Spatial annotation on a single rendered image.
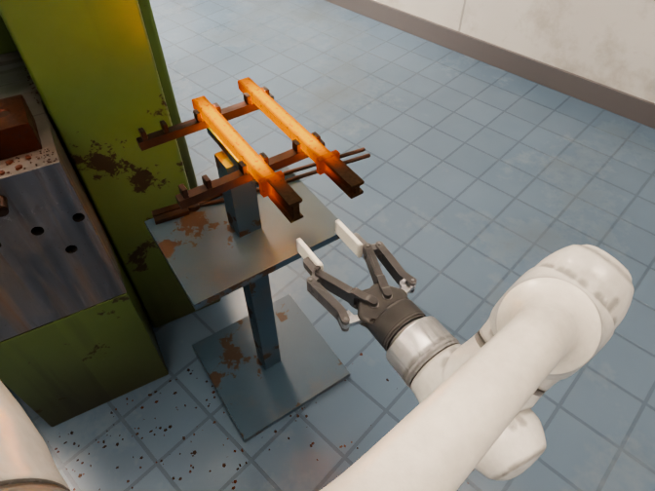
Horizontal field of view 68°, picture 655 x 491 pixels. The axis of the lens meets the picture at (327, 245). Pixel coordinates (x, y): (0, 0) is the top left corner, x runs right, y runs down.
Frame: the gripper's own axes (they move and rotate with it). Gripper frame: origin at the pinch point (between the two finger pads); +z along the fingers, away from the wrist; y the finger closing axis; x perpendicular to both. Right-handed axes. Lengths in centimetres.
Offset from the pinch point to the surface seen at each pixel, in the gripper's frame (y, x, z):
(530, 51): 223, -79, 119
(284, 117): 11.8, 1.0, 34.1
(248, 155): -0.3, 1.1, 26.9
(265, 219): 5.0, -26.1, 34.9
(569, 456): 60, -94, -42
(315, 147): 11.7, 1.1, 21.8
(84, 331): -45, -56, 52
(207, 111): -0.6, 1.1, 45.0
